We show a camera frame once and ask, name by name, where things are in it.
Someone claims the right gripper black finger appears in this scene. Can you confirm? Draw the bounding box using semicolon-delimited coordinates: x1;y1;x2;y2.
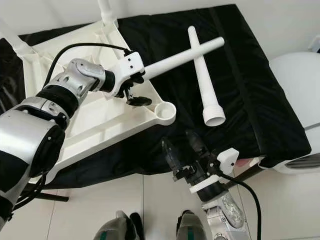
160;138;186;174
184;129;211;161

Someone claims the white plastic children table top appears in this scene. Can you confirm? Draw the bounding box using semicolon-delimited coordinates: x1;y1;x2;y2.
15;19;178;174

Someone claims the white plastic table leg tube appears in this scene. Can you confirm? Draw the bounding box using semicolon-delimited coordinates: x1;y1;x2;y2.
0;17;31;56
142;36;226;81
97;0;119;26
187;25;227;128

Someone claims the black work table leg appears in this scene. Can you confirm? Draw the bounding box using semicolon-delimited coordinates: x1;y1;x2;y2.
24;191;70;203
231;162;264;184

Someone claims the black table cover cloth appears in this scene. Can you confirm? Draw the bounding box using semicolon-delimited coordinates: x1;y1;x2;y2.
0;3;312;189

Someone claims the grey robot left foot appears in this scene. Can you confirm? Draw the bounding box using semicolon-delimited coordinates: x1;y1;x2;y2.
93;209;144;240

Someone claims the white domed appliance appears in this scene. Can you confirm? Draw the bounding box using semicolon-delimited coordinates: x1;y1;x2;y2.
259;51;320;175

